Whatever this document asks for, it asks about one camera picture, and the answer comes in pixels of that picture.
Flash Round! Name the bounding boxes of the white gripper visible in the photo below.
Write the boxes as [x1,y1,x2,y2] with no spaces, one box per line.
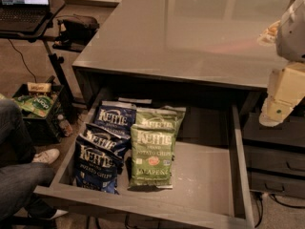
[258,62,305,127]

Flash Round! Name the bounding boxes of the green jalapeno chip bag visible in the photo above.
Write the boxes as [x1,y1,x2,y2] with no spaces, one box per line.
[135,105,186,135]
[130,124,174,187]

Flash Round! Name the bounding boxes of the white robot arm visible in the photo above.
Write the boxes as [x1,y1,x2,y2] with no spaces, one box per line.
[258,0,305,127]

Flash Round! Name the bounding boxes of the dark lower drawer unit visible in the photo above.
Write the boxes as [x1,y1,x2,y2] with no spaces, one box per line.
[242,110,305,198]

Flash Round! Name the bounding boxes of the open grey top drawer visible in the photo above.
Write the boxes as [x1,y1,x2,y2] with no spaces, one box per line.
[35,88,254,229]

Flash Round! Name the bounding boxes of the grey counter cabinet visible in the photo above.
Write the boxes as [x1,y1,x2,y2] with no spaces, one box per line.
[73,0,290,103]

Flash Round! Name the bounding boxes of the rear blue Kettle chip bag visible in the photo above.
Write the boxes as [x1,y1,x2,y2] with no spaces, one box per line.
[94,101,136,135]

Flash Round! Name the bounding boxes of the blue kettle chip bag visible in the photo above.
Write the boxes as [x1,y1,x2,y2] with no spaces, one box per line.
[74,135,123,194]
[83,123,131,157]
[94,101,136,135]

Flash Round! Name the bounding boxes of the middle blue Kettle chip bag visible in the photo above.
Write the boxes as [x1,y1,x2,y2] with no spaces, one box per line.
[83,123,131,157]

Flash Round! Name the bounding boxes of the front blue Kettle chip bag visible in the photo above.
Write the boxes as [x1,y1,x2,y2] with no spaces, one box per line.
[74,135,123,194]

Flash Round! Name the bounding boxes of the dark bag on stand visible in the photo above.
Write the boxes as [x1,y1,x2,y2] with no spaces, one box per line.
[52,14,100,52]

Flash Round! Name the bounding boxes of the small bottle by crate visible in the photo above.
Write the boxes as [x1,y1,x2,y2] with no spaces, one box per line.
[57,114,73,136]

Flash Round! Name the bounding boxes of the white sneaker upper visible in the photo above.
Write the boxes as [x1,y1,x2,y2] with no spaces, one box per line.
[32,149,60,164]

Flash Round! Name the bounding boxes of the white sneaker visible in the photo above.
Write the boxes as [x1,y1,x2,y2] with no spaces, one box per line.
[28,208,69,221]
[32,149,60,164]

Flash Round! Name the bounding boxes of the green snack packet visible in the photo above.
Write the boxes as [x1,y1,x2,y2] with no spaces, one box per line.
[12,94,58,117]

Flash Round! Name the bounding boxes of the black crate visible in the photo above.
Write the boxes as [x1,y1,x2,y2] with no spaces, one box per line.
[12,76,73,145]

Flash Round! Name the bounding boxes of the white sneaker lower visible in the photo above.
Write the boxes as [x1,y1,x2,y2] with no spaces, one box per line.
[28,208,69,221]

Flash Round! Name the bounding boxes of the tan box on crate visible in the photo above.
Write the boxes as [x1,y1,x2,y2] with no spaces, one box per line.
[27,82,51,93]

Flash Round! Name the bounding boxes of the black laptop stand table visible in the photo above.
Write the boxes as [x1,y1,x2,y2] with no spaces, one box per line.
[0,0,75,103]

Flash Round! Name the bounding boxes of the person's jeans legs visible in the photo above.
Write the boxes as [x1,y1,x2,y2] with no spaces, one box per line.
[0,99,56,220]

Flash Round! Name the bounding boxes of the black laptop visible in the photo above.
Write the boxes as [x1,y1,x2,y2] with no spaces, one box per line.
[0,0,51,33]

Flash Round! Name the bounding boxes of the black cables right floor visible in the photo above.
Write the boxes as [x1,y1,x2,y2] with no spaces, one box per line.
[252,192,305,229]

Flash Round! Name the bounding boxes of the black floor cable left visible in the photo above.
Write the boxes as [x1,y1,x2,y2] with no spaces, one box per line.
[7,38,38,84]

